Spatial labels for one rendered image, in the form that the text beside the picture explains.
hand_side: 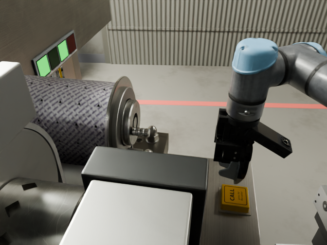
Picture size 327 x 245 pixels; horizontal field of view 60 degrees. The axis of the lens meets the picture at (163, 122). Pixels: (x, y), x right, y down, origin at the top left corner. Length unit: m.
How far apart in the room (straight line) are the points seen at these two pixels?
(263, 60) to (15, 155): 0.42
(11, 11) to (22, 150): 0.56
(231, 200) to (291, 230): 1.21
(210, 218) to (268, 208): 1.27
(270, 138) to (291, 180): 1.62
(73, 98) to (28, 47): 0.40
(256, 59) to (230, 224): 0.42
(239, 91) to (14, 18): 0.54
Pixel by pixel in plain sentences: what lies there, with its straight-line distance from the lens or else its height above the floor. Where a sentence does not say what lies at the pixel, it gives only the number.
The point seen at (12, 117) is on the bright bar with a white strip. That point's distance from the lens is 0.17.
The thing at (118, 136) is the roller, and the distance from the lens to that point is 0.42.
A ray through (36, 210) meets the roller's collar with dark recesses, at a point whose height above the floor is 1.37.
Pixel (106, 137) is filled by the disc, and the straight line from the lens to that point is 0.40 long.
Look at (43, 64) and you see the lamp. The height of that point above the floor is 1.19.
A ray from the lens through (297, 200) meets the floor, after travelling 2.14.
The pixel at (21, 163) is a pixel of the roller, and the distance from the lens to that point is 0.25.
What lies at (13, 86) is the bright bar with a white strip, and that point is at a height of 1.45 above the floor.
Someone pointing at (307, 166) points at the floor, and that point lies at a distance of 2.42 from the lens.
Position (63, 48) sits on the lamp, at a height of 1.19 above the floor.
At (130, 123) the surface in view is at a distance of 0.43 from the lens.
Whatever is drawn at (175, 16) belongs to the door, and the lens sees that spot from 3.45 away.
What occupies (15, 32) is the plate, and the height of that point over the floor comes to 1.30.
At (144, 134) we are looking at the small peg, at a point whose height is 1.25.
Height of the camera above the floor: 1.52
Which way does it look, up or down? 36 degrees down
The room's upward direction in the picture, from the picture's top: straight up
